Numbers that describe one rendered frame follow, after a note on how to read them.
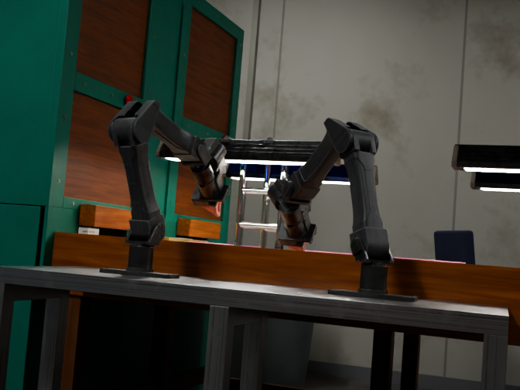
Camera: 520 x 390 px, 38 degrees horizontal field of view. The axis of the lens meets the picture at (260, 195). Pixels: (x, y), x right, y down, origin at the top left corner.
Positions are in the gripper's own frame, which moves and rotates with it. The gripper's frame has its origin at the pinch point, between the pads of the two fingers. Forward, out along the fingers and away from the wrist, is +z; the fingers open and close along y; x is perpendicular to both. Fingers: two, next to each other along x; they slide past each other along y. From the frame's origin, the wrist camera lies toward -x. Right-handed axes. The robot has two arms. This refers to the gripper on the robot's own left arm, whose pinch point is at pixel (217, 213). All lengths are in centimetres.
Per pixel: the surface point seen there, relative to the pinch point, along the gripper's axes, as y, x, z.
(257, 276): -19.5, 22.0, 0.4
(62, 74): 48, -18, -38
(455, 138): -34, -226, 162
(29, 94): 59, -13, -35
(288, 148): -14.7, -28.3, -1.9
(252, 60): 101, -255, 121
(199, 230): 42, -45, 60
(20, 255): 56, 25, -2
